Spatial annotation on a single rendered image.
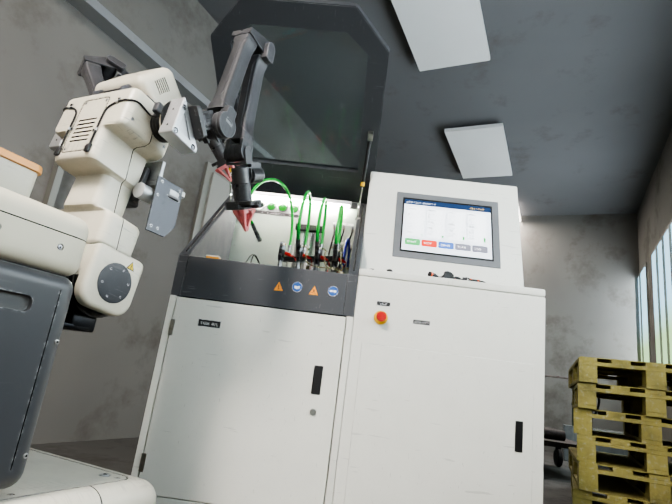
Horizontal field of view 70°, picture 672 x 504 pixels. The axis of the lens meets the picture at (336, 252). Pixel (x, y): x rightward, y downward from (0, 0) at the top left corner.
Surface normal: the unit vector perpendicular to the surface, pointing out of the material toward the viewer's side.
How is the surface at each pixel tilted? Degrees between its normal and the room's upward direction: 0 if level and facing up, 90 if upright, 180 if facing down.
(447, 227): 76
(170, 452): 90
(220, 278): 90
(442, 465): 90
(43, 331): 90
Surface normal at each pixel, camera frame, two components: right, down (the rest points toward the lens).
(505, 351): -0.03, -0.26
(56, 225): 0.91, 0.00
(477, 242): 0.00, -0.48
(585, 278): -0.40, -0.29
